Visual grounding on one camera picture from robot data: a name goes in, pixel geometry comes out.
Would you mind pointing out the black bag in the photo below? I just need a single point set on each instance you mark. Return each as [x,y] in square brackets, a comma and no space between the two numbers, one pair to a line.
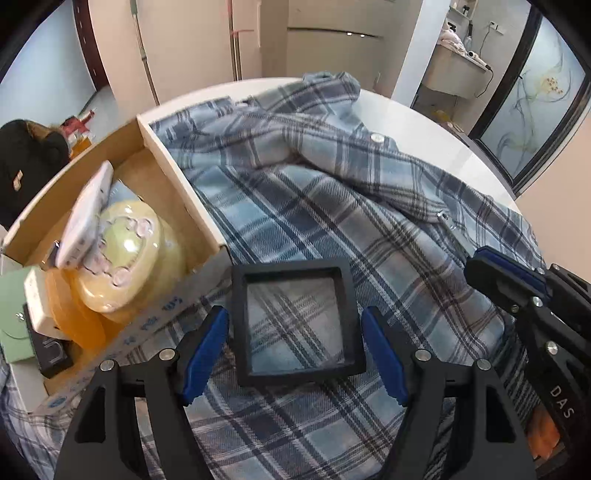
[23,157]

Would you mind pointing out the white remote control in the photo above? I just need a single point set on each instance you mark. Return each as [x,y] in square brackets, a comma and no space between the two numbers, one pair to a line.
[85,217]

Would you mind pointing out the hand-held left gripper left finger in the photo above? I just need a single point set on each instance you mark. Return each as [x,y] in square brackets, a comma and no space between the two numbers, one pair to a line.
[205,355]

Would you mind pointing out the red things on floor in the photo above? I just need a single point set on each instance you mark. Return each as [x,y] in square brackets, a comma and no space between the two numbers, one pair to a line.
[78,122]

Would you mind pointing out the black square display frame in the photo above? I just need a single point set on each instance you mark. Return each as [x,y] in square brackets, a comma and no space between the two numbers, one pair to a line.
[295,323]

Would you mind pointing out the mop pole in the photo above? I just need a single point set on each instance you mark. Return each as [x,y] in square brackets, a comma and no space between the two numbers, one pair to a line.
[144,55]

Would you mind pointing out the grey card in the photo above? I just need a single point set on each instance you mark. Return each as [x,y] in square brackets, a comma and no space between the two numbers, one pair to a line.
[122,190]

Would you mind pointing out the blue plaid shirt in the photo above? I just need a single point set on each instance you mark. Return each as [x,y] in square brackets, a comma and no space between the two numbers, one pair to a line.
[323,207]

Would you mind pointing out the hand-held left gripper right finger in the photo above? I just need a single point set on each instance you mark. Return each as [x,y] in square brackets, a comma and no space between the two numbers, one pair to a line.
[385,355]

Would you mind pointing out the green snap pouch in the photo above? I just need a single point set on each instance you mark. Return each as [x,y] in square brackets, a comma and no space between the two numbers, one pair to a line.
[14,323]

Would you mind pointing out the dark red door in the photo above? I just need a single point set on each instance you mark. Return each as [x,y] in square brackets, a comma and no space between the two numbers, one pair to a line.
[90,41]

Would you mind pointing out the beige wardrobe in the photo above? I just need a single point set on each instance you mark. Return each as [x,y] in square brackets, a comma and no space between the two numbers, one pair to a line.
[194,46]

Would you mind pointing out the frosted flower glass door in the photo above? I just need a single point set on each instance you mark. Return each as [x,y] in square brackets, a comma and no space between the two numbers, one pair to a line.
[531,101]

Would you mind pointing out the orange translucent plastic piece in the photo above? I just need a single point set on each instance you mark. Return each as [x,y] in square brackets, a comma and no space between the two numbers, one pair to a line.
[87,323]

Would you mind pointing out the dark brown small box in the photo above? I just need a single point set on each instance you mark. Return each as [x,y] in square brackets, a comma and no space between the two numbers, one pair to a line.
[53,355]

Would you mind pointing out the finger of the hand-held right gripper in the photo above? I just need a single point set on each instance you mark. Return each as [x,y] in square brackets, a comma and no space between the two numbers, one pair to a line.
[570,286]
[503,281]

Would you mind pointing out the white small box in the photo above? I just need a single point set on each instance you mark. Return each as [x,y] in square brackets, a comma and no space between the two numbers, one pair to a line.
[39,300]

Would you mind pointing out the round yellow lidded container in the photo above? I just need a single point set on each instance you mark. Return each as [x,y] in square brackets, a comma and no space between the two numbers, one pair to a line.
[134,258]

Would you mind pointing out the sink cabinet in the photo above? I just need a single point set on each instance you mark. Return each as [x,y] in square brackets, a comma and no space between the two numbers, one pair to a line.
[452,69]

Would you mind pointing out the shallow cardboard box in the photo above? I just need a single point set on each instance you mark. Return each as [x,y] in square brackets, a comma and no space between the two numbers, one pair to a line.
[152,180]

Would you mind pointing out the pink pole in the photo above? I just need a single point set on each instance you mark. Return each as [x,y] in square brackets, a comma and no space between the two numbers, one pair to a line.
[235,41]

